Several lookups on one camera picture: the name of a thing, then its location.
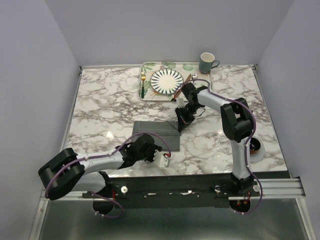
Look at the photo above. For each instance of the grey cloth napkin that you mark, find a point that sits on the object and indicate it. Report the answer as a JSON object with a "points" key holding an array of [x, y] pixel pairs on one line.
{"points": [[168, 130]]}

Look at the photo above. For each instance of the small white saucer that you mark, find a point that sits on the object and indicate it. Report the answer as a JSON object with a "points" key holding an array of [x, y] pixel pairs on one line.
{"points": [[258, 156]]}

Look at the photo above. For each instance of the bronze knife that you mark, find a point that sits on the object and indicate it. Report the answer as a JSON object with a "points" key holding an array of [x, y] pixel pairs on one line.
{"points": [[180, 88]]}

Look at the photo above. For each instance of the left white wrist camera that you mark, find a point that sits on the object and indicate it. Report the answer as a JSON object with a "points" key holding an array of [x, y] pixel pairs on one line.
{"points": [[161, 160]]}

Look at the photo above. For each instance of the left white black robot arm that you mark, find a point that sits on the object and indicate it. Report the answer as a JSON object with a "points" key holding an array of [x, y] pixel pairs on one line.
{"points": [[70, 172]]}

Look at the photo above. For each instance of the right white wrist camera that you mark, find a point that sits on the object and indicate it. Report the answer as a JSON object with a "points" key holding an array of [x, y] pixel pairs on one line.
{"points": [[180, 103]]}

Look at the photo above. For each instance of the teal ceramic mug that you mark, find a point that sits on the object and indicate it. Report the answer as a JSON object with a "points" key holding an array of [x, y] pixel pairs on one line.
{"points": [[207, 62]]}

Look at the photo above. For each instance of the aluminium frame rail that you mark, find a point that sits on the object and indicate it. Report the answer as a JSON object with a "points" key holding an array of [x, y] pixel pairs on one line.
{"points": [[282, 187]]}

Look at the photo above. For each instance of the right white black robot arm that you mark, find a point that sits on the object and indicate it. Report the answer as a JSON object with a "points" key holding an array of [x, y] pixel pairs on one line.
{"points": [[238, 125]]}

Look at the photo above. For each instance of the gold green-handled fork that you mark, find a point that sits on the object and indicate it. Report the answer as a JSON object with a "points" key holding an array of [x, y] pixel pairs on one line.
{"points": [[143, 78]]}

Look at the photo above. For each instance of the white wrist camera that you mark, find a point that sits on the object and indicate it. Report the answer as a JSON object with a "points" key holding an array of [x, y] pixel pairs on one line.
{"points": [[180, 103], [161, 160]]}

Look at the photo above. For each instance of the orange black object on saucer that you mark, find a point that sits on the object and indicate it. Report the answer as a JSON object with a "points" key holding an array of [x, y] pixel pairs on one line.
{"points": [[254, 146]]}

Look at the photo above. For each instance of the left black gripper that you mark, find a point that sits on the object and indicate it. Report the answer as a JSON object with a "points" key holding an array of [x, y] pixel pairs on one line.
{"points": [[153, 148]]}

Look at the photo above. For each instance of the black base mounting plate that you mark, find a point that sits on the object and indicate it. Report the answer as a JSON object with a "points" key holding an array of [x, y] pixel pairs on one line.
{"points": [[176, 201]]}

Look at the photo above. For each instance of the striped white plate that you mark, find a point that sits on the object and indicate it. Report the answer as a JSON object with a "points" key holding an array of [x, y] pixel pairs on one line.
{"points": [[166, 81]]}

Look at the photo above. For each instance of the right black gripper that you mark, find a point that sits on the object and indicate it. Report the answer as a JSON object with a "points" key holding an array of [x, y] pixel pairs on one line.
{"points": [[183, 120]]}

